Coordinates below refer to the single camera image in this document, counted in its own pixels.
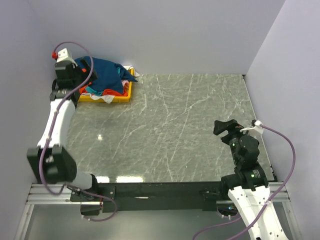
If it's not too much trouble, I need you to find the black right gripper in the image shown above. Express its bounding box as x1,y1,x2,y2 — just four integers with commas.
212,118,254,165

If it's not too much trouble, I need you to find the dark blue t-shirt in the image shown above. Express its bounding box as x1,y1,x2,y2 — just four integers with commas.
84,58,137,94

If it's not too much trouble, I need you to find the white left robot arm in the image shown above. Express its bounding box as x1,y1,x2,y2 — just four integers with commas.
26,56,100,201

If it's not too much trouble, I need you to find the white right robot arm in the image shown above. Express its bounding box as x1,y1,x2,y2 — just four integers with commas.
213,119,288,240

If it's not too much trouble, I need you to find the orange t-shirt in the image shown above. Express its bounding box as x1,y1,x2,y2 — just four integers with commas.
79,84,129,97

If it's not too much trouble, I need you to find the yellow plastic bin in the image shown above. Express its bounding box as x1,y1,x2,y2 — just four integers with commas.
77,67,135,104

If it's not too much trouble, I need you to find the white t-shirt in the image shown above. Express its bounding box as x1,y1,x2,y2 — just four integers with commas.
79,64,141,104

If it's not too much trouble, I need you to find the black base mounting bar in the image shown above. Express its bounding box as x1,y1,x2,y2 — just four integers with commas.
70,181,238,217

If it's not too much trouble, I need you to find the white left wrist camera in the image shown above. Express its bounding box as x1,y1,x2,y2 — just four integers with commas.
51,48,74,63

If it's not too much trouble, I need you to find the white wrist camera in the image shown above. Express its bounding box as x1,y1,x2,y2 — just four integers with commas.
240,119,264,136
51,48,74,63

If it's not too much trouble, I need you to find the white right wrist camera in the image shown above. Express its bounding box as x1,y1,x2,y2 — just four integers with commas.
240,119,264,136

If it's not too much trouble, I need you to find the aluminium frame rail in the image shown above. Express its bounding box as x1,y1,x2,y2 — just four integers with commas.
13,182,303,240

